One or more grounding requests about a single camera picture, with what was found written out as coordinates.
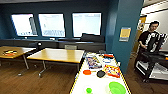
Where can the large green bowl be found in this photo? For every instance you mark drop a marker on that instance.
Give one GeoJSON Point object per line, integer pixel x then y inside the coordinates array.
{"type": "Point", "coordinates": [117, 88]}

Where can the black lounge cushion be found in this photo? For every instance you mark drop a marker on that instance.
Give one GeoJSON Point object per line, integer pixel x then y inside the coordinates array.
{"type": "Point", "coordinates": [92, 37]}

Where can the grey office chair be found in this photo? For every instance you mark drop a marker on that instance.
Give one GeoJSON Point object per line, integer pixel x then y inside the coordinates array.
{"type": "Point", "coordinates": [70, 47]}

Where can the blue board game box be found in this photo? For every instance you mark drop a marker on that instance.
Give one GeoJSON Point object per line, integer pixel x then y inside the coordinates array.
{"type": "Point", "coordinates": [93, 62]}

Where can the dark window bench seat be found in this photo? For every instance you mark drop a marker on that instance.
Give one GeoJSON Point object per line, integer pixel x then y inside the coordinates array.
{"type": "Point", "coordinates": [66, 42]}

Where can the orange ping pong paddle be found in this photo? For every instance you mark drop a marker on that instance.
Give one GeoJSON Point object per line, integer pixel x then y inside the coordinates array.
{"type": "Point", "coordinates": [87, 72]}

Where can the light wood office table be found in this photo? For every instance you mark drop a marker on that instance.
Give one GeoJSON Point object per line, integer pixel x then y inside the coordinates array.
{"type": "Point", "coordinates": [20, 51]}
{"type": "Point", "coordinates": [56, 55]}

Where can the black ping pong paddle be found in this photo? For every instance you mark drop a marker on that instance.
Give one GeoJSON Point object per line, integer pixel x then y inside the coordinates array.
{"type": "Point", "coordinates": [101, 73]}

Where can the red board game box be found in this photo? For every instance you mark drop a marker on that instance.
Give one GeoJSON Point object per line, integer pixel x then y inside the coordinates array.
{"type": "Point", "coordinates": [112, 71]}

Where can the yellow air hockey table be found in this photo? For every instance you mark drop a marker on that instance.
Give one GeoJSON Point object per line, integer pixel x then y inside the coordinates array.
{"type": "Point", "coordinates": [96, 83]}

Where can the black office chair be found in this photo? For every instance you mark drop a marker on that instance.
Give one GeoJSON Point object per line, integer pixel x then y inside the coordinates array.
{"type": "Point", "coordinates": [35, 45]}

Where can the person in dark shirt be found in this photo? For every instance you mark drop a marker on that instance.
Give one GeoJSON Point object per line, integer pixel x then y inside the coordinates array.
{"type": "Point", "coordinates": [151, 36]}

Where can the black wheeled cart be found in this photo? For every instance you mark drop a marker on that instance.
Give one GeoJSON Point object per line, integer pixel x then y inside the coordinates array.
{"type": "Point", "coordinates": [150, 68]}

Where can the orange black table items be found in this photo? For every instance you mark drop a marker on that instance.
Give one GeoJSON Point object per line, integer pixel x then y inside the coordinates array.
{"type": "Point", "coordinates": [10, 52]}

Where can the yellow wall sign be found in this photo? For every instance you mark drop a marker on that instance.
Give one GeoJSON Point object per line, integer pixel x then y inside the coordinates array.
{"type": "Point", "coordinates": [125, 34]}

